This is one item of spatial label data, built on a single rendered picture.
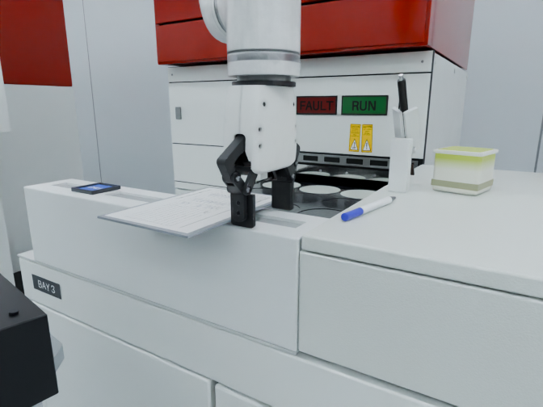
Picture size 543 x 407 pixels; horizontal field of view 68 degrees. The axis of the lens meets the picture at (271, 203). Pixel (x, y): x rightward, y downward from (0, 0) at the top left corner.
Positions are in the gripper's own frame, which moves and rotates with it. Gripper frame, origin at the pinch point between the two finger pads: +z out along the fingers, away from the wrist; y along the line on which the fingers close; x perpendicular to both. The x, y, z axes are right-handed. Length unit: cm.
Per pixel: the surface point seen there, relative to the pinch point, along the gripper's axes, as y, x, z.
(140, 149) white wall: -206, -263, 26
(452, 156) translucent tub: -26.2, 17.9, -5.2
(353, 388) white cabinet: 4.7, 14.4, 17.1
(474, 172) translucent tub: -25.4, 21.4, -3.1
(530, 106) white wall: -206, 30, -12
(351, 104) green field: -57, -11, -13
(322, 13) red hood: -53, -17, -34
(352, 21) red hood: -53, -9, -32
